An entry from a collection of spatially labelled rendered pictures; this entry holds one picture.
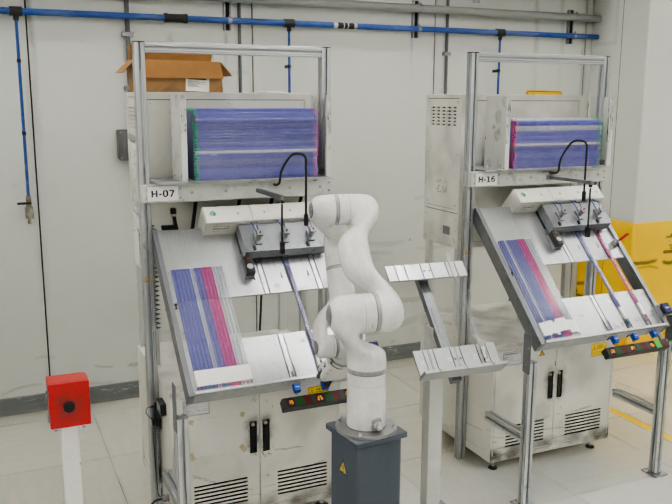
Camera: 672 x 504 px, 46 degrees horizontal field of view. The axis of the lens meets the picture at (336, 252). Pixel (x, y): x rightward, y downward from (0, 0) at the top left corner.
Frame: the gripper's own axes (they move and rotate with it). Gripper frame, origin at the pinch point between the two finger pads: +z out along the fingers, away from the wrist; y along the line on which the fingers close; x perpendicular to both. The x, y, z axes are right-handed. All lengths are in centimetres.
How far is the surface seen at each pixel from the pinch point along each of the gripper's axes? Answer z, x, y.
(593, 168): -13, 83, 161
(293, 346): 2.5, 16.7, -7.4
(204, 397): 3.6, 2.4, -43.4
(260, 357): 2.4, 14.0, -20.8
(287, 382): 1.6, 2.4, -14.0
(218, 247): 2, 64, -25
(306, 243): -4, 58, 8
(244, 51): -48, 119, -11
